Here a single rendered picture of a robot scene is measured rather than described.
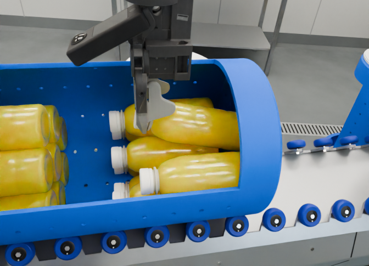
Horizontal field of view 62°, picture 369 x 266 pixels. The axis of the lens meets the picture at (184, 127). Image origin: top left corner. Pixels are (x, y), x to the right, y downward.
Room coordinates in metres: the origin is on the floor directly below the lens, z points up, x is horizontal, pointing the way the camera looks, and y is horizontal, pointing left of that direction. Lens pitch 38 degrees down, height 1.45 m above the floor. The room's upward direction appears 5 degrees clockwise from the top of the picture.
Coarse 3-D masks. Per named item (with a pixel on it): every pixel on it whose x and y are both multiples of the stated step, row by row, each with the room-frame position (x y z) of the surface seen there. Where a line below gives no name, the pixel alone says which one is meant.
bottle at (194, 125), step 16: (176, 112) 0.40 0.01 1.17; (192, 112) 0.41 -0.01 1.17; (208, 112) 0.42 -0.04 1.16; (224, 112) 0.43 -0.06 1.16; (160, 128) 0.38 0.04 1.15; (176, 128) 0.38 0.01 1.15; (192, 128) 0.39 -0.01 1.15; (208, 128) 0.39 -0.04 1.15; (224, 128) 0.40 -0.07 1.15; (192, 144) 0.39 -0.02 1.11; (208, 144) 0.39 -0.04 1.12; (224, 144) 0.40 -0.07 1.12
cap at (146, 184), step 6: (144, 168) 0.32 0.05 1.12; (150, 168) 0.32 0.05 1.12; (144, 174) 0.31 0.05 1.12; (150, 174) 0.31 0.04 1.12; (144, 180) 0.30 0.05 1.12; (150, 180) 0.30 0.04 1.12; (144, 186) 0.29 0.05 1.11; (150, 186) 0.30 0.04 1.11; (144, 192) 0.29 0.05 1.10; (150, 192) 0.30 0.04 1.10
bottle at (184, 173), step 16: (176, 160) 0.33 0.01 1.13; (192, 160) 0.33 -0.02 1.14; (208, 160) 0.33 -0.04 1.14; (224, 160) 0.34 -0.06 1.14; (160, 176) 0.31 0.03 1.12; (176, 176) 0.30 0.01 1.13; (192, 176) 0.31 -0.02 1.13; (208, 176) 0.31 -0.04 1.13; (224, 176) 0.31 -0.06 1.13; (160, 192) 0.30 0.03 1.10; (176, 192) 0.29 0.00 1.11
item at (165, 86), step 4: (148, 80) 0.43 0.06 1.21; (152, 80) 0.43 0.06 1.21; (156, 80) 0.44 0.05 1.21; (160, 80) 0.44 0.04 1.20; (160, 84) 0.44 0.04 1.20; (164, 84) 0.44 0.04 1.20; (168, 84) 0.44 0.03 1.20; (164, 88) 0.44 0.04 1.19; (168, 88) 0.44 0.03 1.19; (164, 92) 0.44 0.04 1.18
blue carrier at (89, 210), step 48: (0, 96) 0.48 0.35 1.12; (48, 96) 0.50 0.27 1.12; (96, 96) 0.52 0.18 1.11; (192, 96) 0.57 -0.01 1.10; (240, 96) 0.38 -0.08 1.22; (96, 144) 0.49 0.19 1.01; (240, 144) 0.33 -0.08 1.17; (96, 192) 0.40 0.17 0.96; (192, 192) 0.29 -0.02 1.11; (240, 192) 0.30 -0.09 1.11; (0, 240) 0.23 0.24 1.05
